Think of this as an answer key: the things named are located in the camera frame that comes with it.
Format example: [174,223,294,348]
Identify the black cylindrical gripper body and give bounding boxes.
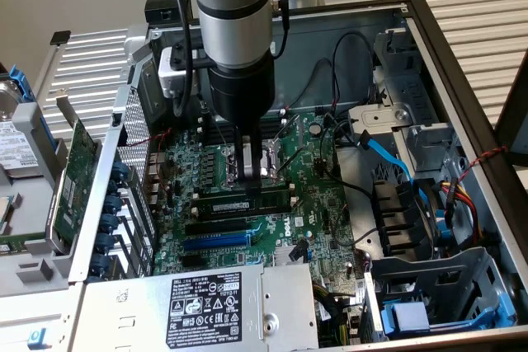
[205,53,276,129]

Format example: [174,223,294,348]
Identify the RAM slot with white latches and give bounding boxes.
[196,117,289,135]
[196,107,288,124]

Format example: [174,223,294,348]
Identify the metal CPU socket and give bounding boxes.
[222,136,288,189]

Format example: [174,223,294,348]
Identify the thin metal locking lever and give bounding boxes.
[276,146,310,175]

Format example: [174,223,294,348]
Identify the green Dell motherboard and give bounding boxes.
[150,109,366,287]

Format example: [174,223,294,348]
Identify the long black expansion slot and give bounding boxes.
[184,218,249,237]

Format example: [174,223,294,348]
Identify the grey metal PC case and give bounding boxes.
[68,0,528,352]

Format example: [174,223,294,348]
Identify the blue expansion slot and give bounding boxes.
[182,232,252,252]

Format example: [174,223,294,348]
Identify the black SATA connector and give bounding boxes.
[287,239,310,263]

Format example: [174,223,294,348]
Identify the silver finned heat sink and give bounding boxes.
[272,244,310,267]

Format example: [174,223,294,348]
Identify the black box with port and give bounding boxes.
[144,0,193,26]

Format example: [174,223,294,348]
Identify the short black expansion slot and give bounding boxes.
[180,253,208,269]

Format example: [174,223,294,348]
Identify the blue slot retainer clip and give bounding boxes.
[111,161,130,182]
[107,178,125,199]
[102,195,124,216]
[89,252,111,277]
[97,231,116,253]
[101,212,120,234]

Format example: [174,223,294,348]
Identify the black plastic fan shroud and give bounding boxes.
[372,180,436,258]

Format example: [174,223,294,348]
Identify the black regulatory label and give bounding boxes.
[165,271,244,350]

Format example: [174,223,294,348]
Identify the green graphics card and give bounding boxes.
[45,87,103,257]

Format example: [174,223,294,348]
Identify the black table end cap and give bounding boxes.
[49,29,72,46]

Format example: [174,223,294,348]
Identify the silver power supply housing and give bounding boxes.
[68,261,322,352]

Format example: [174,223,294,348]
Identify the grey parts rack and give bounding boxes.
[0,101,104,299]

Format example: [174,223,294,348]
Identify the grey metal disk bay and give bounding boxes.
[362,246,519,343]

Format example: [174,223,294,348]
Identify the silver CPU chip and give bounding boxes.
[0,194,14,234]

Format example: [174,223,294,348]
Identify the blue release button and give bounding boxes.
[26,326,49,351]

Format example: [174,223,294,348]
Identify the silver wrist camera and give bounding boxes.
[158,45,200,100]

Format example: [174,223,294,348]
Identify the red and black twisted wire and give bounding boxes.
[123,127,173,149]
[456,144,511,183]

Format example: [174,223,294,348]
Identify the black tool connector cable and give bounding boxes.
[270,0,292,60]

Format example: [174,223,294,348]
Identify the black looped cable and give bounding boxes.
[331,30,375,122]

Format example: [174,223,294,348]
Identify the black camera cable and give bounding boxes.
[162,0,196,119]

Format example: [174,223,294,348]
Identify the blue SATA wire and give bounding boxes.
[357,129,432,221]

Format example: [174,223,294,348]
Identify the thick multicolour wire bundle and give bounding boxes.
[312,281,362,347]

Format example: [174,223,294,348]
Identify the red yellow black power wires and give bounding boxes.
[438,177,484,246]

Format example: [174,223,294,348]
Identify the blue plastic disk bracket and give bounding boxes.
[381,301,432,337]

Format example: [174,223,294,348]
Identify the hard disk with blue bracket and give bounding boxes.
[0,63,59,182]

